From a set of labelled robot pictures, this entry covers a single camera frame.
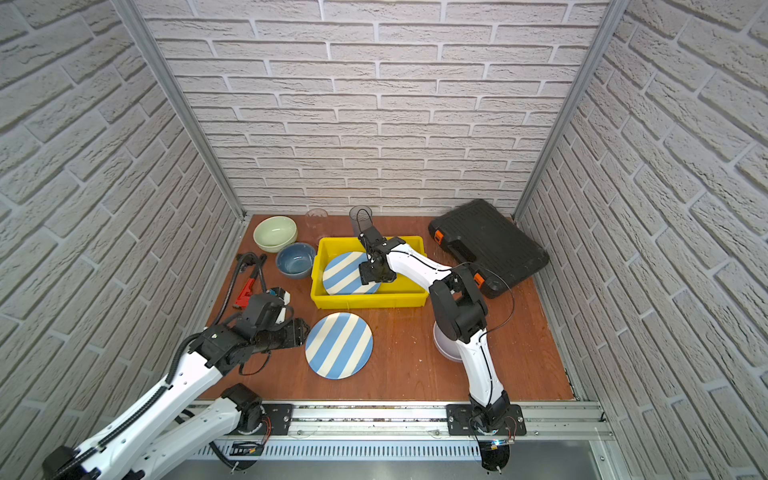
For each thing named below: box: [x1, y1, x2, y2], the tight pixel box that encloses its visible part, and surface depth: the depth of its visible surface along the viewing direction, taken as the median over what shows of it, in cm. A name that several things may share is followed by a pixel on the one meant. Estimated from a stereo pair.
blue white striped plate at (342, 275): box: [323, 251, 381, 295], surface depth 99 cm
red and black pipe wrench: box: [233, 254, 259, 310], surface depth 98 cm
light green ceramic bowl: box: [253, 216, 298, 253], surface depth 111 cm
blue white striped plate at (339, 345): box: [305, 312, 374, 380], surface depth 87 cm
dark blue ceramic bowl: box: [276, 242, 316, 279], surface depth 105 cm
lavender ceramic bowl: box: [433, 321, 463, 363], surface depth 81 cm
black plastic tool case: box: [428, 199, 550, 299], surface depth 106 cm
